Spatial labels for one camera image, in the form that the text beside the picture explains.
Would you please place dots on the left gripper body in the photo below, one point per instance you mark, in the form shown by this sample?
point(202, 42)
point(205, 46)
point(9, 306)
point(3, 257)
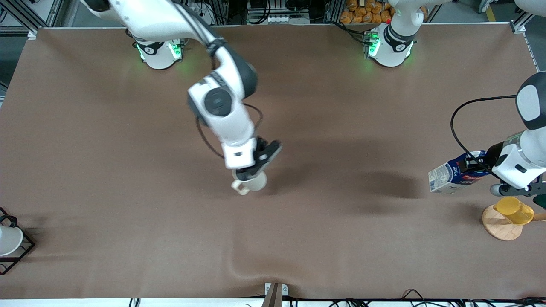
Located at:
point(494, 156)

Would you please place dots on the grey mug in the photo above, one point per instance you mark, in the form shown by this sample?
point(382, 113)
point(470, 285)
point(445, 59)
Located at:
point(256, 184)

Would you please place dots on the blue milk carton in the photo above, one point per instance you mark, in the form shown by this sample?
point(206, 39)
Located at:
point(443, 177)

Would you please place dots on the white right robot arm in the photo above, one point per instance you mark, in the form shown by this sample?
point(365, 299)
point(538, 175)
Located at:
point(222, 102)

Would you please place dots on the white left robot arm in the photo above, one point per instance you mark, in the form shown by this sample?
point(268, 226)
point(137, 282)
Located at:
point(392, 47)

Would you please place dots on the dark green cup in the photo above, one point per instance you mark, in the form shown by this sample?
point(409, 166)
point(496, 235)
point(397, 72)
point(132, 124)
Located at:
point(541, 203)

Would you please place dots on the yellow plastic cup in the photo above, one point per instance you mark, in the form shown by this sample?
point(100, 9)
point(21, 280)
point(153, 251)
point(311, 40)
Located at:
point(512, 209)

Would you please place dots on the white cup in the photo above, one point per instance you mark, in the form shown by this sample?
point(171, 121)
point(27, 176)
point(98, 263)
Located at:
point(8, 241)

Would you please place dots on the wooden mug stand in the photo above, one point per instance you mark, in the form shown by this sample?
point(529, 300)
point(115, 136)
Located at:
point(499, 230)

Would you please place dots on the brown table cover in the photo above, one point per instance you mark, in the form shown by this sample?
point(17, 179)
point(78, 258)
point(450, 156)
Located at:
point(273, 238)

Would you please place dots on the large white power strip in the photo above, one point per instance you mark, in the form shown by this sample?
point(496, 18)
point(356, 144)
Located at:
point(207, 19)

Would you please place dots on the small white power strip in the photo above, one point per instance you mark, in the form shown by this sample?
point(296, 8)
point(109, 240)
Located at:
point(279, 19)

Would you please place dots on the bag of orange buns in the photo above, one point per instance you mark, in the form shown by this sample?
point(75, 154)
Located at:
point(362, 15)

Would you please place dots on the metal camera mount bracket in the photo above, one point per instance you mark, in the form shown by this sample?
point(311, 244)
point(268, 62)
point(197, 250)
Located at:
point(275, 296)

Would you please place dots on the aluminium frame profile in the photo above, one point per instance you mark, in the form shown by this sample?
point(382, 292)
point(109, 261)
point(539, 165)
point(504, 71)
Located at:
point(518, 27)
point(32, 32)

